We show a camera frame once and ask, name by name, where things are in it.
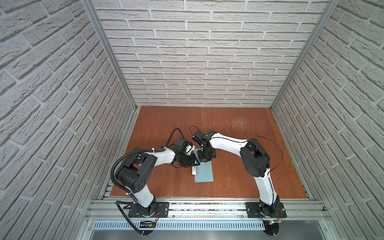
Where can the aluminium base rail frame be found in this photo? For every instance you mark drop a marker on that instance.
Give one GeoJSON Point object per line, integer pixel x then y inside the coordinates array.
{"type": "Point", "coordinates": [205, 214]}

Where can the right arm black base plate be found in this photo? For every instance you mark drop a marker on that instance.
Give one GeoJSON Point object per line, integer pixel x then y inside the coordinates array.
{"type": "Point", "coordinates": [253, 210]}

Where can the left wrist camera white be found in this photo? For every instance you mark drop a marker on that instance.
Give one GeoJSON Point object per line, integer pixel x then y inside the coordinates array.
{"type": "Point", "coordinates": [189, 149]}

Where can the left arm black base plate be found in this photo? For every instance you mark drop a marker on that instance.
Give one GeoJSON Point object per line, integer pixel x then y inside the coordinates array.
{"type": "Point", "coordinates": [162, 209]}

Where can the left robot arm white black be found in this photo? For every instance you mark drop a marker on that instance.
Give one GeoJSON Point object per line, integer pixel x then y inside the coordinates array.
{"type": "Point", "coordinates": [132, 171]}

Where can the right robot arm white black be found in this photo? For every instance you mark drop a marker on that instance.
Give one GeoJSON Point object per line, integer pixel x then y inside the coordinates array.
{"type": "Point", "coordinates": [256, 162]}

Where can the right aluminium corner post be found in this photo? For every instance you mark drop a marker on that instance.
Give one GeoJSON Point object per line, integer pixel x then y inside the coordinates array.
{"type": "Point", "coordinates": [325, 16]}

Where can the aluminium corner post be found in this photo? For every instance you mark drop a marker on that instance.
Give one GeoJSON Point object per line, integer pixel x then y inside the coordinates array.
{"type": "Point", "coordinates": [97, 24]}
{"type": "Point", "coordinates": [325, 16]}

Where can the left aluminium corner post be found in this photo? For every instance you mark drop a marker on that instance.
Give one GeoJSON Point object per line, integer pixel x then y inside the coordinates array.
{"type": "Point", "coordinates": [97, 24]}

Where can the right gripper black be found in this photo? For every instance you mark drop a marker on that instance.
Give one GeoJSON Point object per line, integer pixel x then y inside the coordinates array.
{"type": "Point", "coordinates": [202, 159]}

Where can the small circuit board left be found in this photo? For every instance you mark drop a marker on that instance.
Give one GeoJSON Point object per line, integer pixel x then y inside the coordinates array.
{"type": "Point", "coordinates": [148, 225]}

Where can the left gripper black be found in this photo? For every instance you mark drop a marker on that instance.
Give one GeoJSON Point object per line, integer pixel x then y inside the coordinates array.
{"type": "Point", "coordinates": [193, 162]}

